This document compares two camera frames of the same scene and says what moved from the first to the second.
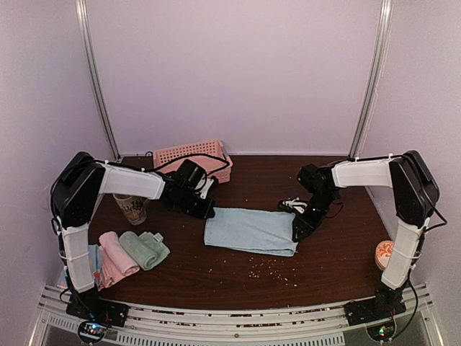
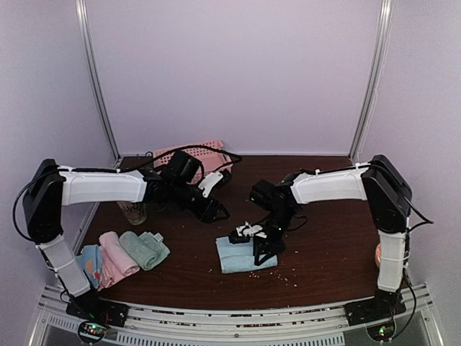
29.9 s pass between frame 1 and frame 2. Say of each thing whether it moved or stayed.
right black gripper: moved
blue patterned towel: stayed
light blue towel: moved
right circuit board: stayed
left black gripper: stayed
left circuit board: stayed
